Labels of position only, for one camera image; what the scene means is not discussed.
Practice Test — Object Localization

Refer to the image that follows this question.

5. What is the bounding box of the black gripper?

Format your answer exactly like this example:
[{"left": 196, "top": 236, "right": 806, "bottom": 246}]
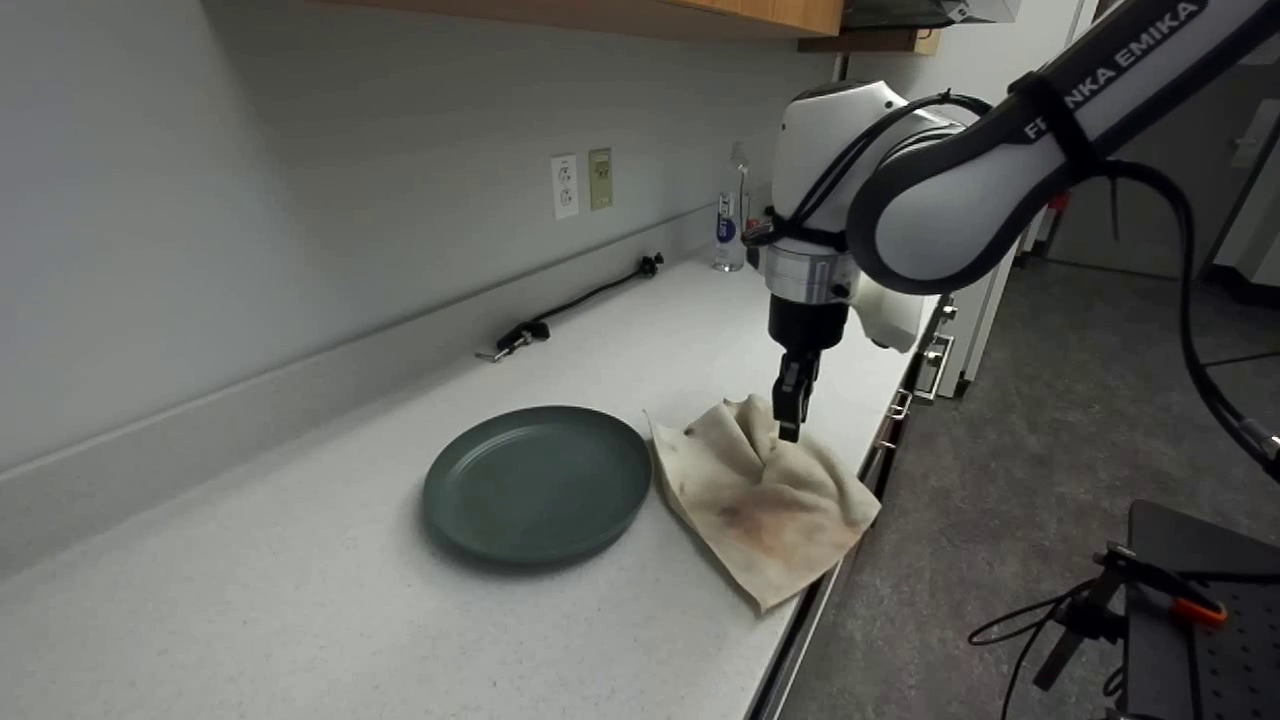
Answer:
[{"left": 764, "top": 293, "right": 854, "bottom": 443}]

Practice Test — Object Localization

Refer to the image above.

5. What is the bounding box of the beige cloth towel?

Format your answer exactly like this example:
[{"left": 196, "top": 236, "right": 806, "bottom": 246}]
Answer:
[{"left": 649, "top": 394, "right": 890, "bottom": 620}]

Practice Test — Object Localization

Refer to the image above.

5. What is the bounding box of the clear water bottle blue label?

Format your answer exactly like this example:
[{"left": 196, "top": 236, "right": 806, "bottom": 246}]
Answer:
[{"left": 710, "top": 142, "right": 753, "bottom": 278}]

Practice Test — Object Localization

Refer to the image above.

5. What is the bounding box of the black dishwasher front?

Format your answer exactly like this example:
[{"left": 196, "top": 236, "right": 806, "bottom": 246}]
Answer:
[{"left": 747, "top": 443, "right": 902, "bottom": 720}]

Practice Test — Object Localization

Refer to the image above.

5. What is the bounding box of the dark green round plate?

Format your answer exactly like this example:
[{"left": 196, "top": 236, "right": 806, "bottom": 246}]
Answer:
[{"left": 420, "top": 404, "right": 657, "bottom": 568}]

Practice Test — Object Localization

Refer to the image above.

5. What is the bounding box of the dark grey box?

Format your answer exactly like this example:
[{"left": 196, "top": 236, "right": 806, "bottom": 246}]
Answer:
[{"left": 842, "top": 0, "right": 1024, "bottom": 32}]

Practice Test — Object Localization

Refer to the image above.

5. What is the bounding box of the black perforated table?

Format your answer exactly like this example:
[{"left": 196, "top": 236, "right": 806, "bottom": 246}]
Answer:
[{"left": 1121, "top": 497, "right": 1280, "bottom": 720}]

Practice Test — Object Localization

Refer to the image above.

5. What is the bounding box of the black power cord with plug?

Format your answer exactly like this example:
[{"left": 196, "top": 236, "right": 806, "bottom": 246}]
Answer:
[{"left": 477, "top": 252, "right": 667, "bottom": 369}]

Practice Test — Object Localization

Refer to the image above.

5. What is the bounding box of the beige wall plate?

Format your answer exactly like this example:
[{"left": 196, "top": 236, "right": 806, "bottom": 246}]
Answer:
[{"left": 584, "top": 146, "right": 619, "bottom": 215}]

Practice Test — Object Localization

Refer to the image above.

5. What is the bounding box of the white wall outlet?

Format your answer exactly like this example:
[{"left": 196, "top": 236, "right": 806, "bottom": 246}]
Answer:
[{"left": 549, "top": 149, "right": 584, "bottom": 225}]

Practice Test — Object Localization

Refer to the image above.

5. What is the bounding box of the thin black floor cable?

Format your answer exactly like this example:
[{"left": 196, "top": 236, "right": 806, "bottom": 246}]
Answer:
[{"left": 967, "top": 581, "right": 1111, "bottom": 720}]

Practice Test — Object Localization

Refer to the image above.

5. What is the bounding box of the wooden wall cabinet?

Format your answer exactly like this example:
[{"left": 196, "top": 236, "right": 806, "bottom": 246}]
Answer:
[{"left": 318, "top": 0, "right": 848, "bottom": 40}]

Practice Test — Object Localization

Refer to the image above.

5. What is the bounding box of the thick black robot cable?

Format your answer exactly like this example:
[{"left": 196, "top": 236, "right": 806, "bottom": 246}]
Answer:
[{"left": 1094, "top": 158, "right": 1280, "bottom": 485}]

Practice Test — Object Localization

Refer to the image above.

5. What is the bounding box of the black clamp with orange handle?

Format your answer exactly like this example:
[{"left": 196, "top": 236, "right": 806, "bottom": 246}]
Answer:
[{"left": 1032, "top": 542, "right": 1238, "bottom": 696}]

